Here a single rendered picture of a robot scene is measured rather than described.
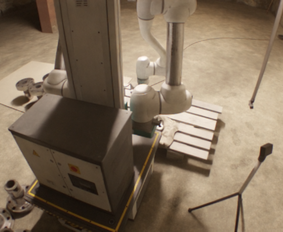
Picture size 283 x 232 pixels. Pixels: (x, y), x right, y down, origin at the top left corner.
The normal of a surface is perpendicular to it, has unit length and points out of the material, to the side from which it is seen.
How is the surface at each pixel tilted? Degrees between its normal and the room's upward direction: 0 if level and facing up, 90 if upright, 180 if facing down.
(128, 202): 0
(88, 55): 90
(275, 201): 0
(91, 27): 90
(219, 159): 0
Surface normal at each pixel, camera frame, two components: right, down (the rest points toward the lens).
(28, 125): 0.00, -0.77
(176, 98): 0.14, 0.44
